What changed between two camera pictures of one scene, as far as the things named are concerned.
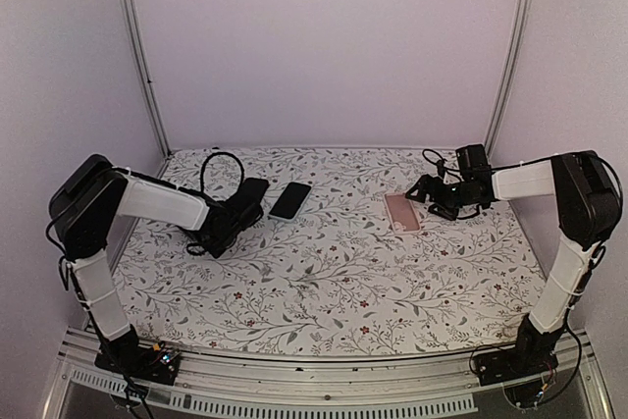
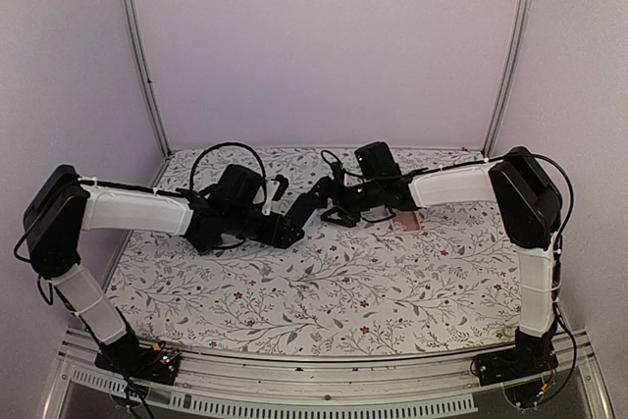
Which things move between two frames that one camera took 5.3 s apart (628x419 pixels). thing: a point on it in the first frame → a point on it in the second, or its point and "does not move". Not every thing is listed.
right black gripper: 425,182 → 348,219
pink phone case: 401,213 does not move
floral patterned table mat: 360,266 does not move
